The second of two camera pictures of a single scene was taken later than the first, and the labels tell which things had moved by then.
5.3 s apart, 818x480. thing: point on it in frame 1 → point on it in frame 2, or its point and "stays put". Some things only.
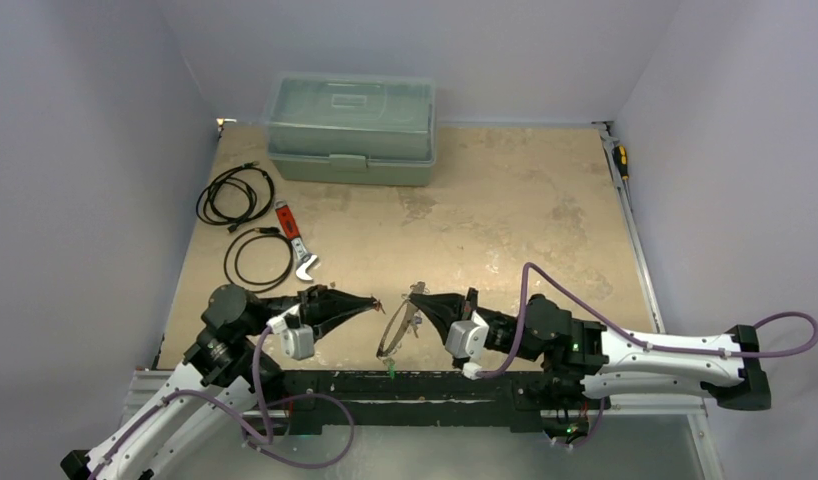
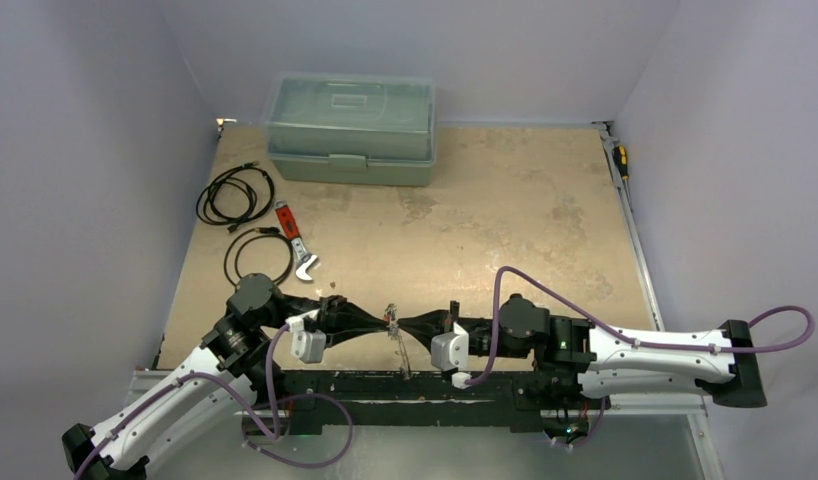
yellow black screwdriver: x=621 y=161 stays put
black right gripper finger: x=444 y=309 → x=425 y=324
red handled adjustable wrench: x=287 y=221 stays put
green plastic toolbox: x=351 y=127 stays put
